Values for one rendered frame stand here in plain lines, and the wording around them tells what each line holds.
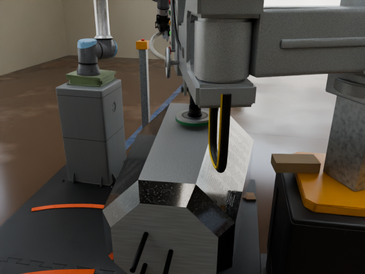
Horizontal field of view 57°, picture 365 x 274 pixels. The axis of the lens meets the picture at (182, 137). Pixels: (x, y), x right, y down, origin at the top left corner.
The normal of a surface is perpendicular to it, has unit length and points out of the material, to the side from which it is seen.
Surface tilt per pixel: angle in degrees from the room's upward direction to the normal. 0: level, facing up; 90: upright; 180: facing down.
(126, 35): 90
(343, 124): 90
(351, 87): 90
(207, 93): 90
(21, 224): 0
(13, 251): 0
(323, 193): 0
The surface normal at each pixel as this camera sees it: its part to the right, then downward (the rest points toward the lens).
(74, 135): -0.23, 0.37
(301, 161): 0.00, -0.92
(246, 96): 0.10, 0.39
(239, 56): 0.46, 0.34
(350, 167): -0.94, 0.13
